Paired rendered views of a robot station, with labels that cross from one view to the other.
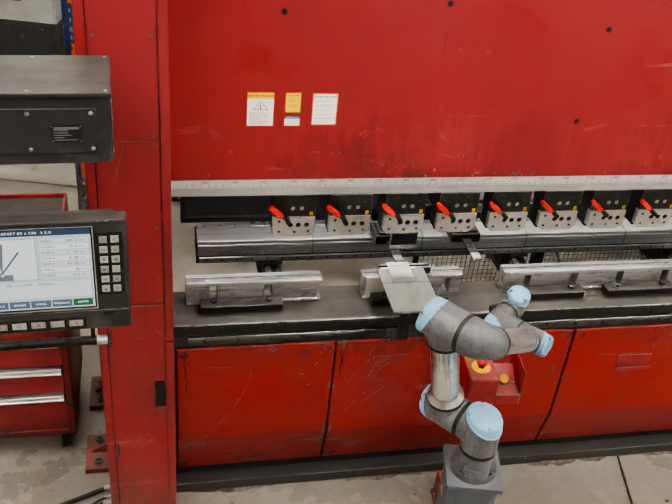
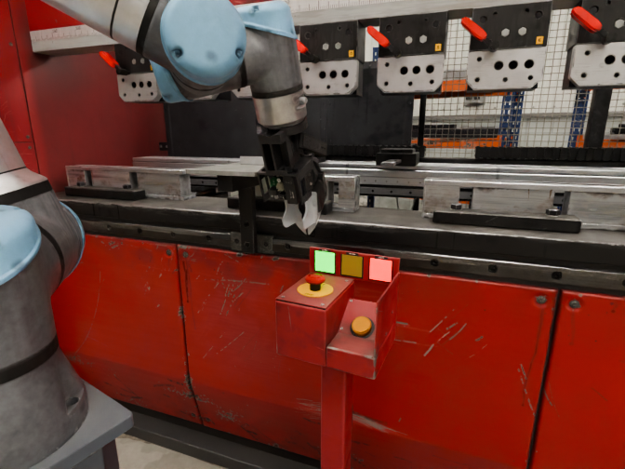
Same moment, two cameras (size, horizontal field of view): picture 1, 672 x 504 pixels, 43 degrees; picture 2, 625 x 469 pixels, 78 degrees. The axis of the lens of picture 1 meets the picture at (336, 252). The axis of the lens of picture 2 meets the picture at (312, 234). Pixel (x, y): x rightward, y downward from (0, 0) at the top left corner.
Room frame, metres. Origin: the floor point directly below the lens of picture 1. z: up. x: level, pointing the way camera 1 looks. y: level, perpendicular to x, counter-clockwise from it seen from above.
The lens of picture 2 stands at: (1.86, -0.97, 1.08)
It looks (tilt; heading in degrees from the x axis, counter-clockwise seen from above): 15 degrees down; 34
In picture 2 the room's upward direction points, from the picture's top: straight up
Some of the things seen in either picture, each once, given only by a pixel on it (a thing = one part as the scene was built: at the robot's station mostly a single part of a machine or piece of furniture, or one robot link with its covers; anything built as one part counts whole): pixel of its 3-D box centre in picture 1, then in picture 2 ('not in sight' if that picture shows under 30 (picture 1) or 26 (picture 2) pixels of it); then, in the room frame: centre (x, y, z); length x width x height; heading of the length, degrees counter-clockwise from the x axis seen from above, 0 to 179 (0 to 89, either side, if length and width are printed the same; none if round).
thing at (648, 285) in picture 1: (638, 288); not in sight; (2.91, -1.23, 0.89); 0.30 x 0.05 x 0.03; 104
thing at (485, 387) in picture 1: (491, 371); (339, 305); (2.47, -0.62, 0.75); 0.20 x 0.16 x 0.18; 99
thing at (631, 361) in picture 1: (633, 362); not in sight; (2.82, -1.28, 0.59); 0.15 x 0.02 x 0.07; 104
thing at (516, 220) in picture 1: (505, 206); (412, 57); (2.81, -0.61, 1.26); 0.15 x 0.09 x 0.17; 104
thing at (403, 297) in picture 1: (408, 289); (247, 167); (2.58, -0.28, 1.00); 0.26 x 0.18 x 0.01; 14
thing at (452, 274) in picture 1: (410, 281); (291, 190); (2.74, -0.30, 0.92); 0.39 x 0.06 x 0.10; 104
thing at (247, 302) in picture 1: (241, 304); (104, 192); (2.52, 0.32, 0.89); 0.30 x 0.05 x 0.03; 104
